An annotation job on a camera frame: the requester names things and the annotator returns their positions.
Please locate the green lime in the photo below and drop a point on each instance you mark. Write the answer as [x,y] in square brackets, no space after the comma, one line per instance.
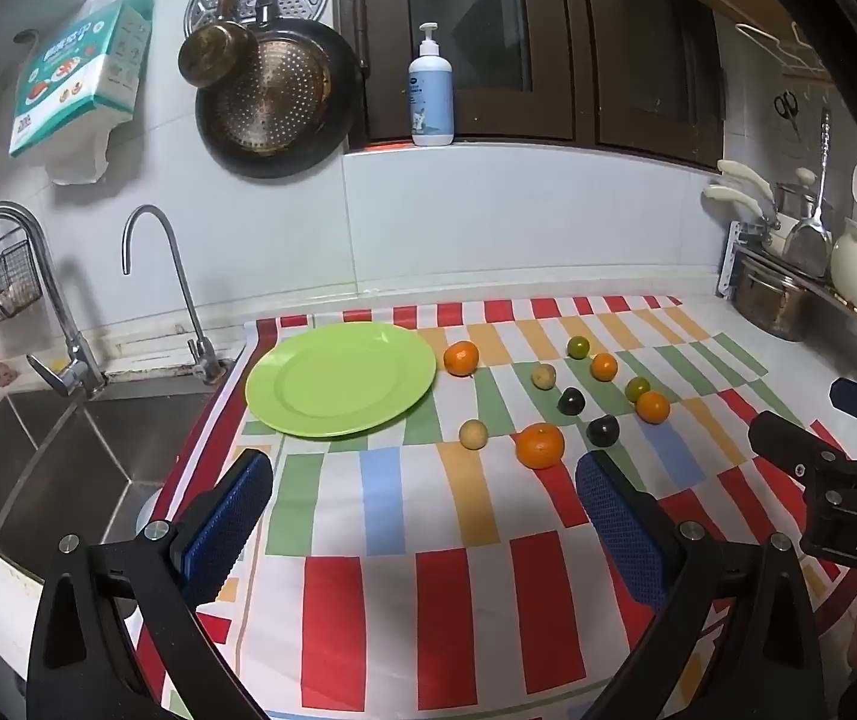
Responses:
[637,388]
[577,347]

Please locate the tall steel kitchen faucet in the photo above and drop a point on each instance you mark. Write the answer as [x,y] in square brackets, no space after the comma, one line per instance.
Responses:
[61,315]

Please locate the stainless steel sink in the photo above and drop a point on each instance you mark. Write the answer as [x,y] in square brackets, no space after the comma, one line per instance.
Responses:
[46,465]

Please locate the small cream pot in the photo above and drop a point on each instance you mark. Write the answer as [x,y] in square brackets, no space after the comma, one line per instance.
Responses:
[777,240]

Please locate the large stainless steel pot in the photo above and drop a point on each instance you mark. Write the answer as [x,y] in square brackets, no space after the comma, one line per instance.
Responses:
[773,300]

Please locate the steel pot with lid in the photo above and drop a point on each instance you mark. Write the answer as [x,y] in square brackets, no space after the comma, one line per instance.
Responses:
[795,202]

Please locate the steel spatula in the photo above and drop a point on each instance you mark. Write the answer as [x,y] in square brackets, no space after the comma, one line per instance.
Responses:
[810,240]

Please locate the green plate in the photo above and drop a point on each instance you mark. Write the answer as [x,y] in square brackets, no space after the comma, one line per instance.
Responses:
[338,382]

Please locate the white metal dish rack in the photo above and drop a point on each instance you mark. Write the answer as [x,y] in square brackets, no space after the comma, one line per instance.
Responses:
[728,262]

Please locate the blue white pump bottle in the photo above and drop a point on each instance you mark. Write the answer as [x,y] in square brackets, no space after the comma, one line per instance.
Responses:
[432,97]

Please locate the teal box of plastic bags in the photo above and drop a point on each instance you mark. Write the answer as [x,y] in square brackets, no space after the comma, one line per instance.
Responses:
[76,75]

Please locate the dark purple plum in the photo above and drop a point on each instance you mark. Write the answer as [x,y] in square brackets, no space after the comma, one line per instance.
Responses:
[603,430]
[570,401]

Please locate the small copper saucepan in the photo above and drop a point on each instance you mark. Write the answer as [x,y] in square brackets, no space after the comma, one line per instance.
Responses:
[211,52]

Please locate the thin steel gooseneck faucet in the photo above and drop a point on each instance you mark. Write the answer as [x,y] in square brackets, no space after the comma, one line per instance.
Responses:
[181,277]

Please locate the small yellow round fruit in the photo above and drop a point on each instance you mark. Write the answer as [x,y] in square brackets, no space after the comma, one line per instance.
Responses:
[544,375]
[473,434]

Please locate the large dark frying pan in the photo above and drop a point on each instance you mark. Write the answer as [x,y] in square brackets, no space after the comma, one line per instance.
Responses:
[278,105]

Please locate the large orange tangerine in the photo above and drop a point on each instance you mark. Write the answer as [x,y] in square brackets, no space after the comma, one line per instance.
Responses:
[540,445]
[461,358]

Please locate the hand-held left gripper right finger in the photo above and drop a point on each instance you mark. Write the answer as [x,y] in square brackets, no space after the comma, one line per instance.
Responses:
[615,525]

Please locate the small orange tangerine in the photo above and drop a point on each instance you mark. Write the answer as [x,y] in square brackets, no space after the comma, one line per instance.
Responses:
[652,406]
[604,367]

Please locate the dark wooden window frame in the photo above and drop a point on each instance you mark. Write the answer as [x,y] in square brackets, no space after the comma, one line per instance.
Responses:
[570,30]

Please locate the striped colourful table cloth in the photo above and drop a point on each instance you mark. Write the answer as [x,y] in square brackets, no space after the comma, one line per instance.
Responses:
[391,495]

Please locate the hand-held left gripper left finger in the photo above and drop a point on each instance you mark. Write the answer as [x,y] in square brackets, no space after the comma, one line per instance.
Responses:
[226,521]

